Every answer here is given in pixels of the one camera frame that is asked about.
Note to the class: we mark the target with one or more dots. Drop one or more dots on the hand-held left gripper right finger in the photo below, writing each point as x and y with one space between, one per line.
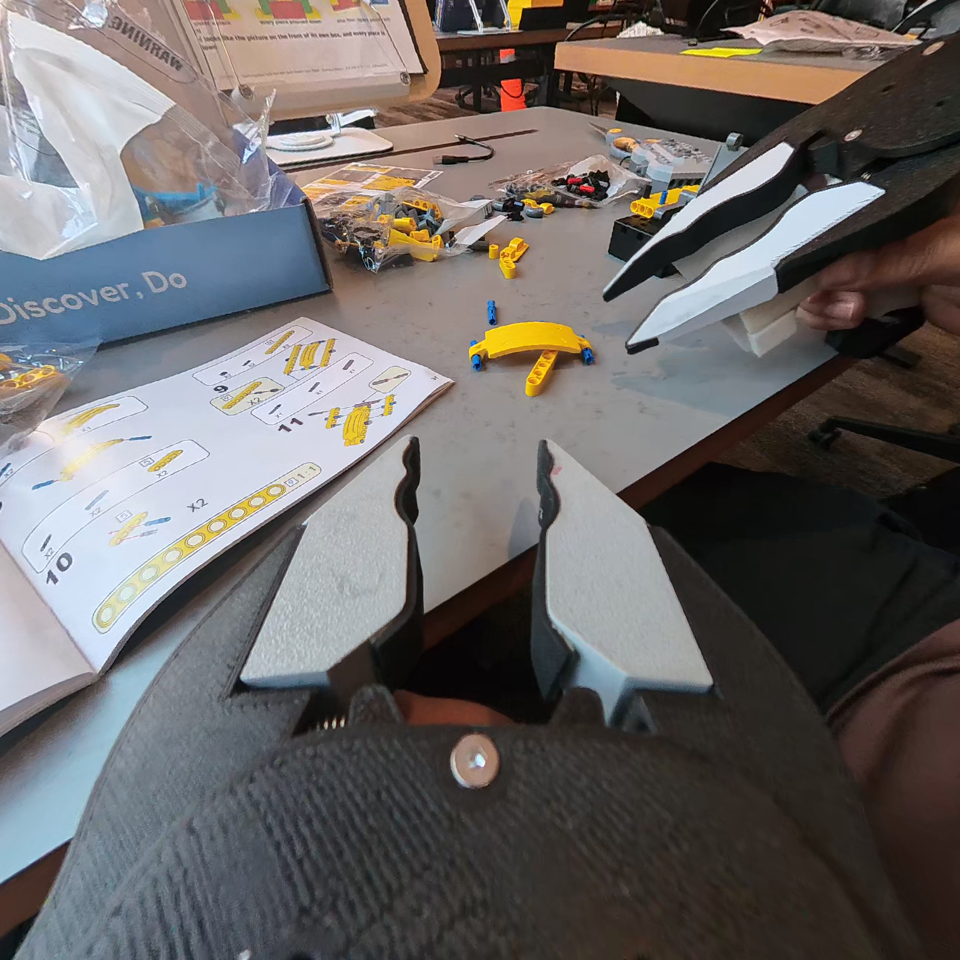
622 600

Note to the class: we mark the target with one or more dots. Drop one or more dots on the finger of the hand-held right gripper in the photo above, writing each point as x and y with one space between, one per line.
750 270
720 199

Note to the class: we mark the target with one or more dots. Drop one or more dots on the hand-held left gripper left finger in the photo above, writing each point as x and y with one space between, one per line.
337 585

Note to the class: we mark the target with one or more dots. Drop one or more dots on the clear bag black red parts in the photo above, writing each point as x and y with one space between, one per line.
577 184

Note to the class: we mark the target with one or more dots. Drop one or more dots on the yellow panel brick blue pin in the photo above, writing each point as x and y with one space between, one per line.
532 337

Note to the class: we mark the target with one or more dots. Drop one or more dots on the yellow five-hole beam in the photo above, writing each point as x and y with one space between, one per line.
540 373

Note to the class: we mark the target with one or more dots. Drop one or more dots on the clear bag of small pins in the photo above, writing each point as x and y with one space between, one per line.
390 232

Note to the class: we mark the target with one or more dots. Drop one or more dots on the blue cardboard kit box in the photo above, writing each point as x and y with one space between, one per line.
225 262

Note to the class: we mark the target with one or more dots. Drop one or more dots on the clear bag of yellow beams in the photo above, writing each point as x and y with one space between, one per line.
30 375

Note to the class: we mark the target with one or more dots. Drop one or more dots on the person's right hand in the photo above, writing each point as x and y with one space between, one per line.
915 262

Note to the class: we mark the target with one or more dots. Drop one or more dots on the person's left hand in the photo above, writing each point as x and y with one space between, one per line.
450 712

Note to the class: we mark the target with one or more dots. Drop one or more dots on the grey upright beam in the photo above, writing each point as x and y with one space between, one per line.
724 161

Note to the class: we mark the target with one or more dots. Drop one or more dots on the yellow holed brick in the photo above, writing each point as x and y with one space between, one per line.
645 207
679 197

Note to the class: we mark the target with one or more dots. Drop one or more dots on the grey battery hub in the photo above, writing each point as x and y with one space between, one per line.
675 161

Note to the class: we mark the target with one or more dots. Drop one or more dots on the black perforated block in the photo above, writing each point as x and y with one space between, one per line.
630 236

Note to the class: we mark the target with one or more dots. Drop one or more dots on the white paper sheets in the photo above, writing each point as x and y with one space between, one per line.
825 30

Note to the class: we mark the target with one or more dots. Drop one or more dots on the wood-edged background table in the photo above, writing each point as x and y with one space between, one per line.
675 75

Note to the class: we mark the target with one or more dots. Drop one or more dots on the yellow sticky note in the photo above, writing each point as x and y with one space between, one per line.
720 52

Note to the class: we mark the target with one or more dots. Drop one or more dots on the person's black pants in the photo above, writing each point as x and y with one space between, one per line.
787 562

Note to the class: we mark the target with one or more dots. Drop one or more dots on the open instruction booklet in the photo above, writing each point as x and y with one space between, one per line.
187 465

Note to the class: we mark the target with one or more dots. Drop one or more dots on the yellow curved liftarm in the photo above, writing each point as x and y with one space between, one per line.
514 247

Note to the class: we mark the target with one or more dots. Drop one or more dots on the black chair base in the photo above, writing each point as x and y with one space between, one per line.
885 435

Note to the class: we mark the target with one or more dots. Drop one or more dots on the orange traffic cone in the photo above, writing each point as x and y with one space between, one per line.
512 96

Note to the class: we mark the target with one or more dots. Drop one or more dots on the clear acrylic stand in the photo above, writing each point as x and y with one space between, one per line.
480 15

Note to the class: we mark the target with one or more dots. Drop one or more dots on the person's brown shirt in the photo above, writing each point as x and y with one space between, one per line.
907 787

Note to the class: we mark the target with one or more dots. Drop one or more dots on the sticker sheet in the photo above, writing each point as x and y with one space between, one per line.
375 180

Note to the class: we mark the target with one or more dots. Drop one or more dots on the instruction sign on white stand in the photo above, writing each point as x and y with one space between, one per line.
315 45

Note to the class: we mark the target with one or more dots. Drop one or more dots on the large white label parts bag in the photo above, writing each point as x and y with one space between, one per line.
75 112

